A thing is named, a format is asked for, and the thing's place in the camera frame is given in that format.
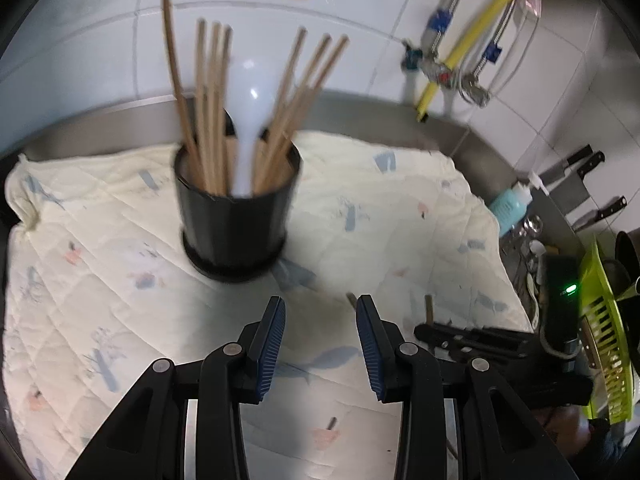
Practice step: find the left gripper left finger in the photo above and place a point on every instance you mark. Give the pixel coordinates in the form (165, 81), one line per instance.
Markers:
(261, 342)

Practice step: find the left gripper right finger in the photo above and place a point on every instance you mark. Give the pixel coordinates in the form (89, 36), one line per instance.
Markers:
(379, 341)

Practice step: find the brown wooden chopstick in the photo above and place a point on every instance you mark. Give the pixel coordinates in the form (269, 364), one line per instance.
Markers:
(212, 107)
(200, 98)
(222, 116)
(326, 67)
(352, 299)
(429, 309)
(195, 165)
(279, 108)
(295, 101)

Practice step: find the kitchen cleaver knife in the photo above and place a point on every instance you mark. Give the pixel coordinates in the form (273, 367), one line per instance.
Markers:
(566, 190)

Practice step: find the green plastic dish rack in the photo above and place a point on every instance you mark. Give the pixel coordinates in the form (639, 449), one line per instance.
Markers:
(599, 307)

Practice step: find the black utensil holder cup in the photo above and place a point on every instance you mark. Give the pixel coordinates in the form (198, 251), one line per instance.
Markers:
(233, 240)

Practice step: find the teal soap pump bottle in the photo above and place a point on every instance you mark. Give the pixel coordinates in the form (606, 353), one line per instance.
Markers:
(511, 205)

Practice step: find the white quilted patterned cloth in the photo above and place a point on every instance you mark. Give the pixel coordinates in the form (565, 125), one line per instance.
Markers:
(99, 287)

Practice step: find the white plastic spoon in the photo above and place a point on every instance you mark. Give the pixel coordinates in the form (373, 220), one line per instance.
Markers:
(252, 90)

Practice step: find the chrome angle valve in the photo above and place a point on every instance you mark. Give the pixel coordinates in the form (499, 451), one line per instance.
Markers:
(472, 92)

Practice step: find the black handled kitchen knife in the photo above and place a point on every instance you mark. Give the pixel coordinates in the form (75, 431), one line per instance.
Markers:
(591, 164)
(595, 216)

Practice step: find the red handled water valve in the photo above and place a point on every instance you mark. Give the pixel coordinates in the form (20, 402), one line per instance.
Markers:
(416, 60)

